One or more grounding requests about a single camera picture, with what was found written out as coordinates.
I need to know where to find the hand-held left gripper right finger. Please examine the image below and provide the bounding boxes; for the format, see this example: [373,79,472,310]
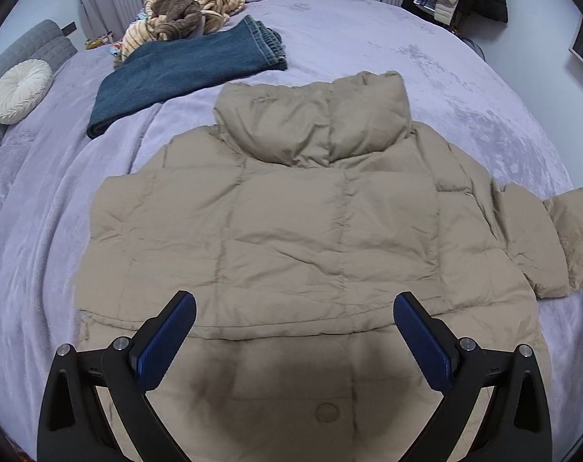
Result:
[394,291,555,462]

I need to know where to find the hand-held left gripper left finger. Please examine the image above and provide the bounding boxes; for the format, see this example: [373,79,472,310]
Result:
[39,291,198,462]

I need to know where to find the beige puffer jacket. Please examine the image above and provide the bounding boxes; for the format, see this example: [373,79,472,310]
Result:
[75,71,583,462]

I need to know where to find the blue denim jeans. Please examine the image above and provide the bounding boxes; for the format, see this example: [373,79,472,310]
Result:
[86,14,288,139]

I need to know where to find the round white cushion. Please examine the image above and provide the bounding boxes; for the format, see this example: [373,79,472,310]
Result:
[0,59,54,125]

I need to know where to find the lavender fleece blanket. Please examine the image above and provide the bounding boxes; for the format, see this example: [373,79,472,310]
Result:
[0,0,583,462]

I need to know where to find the grey quilted headboard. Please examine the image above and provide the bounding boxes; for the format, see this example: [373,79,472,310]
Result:
[0,19,79,169]

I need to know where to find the tan striped plush garment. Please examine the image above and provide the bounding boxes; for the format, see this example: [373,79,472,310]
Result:
[113,0,247,61]

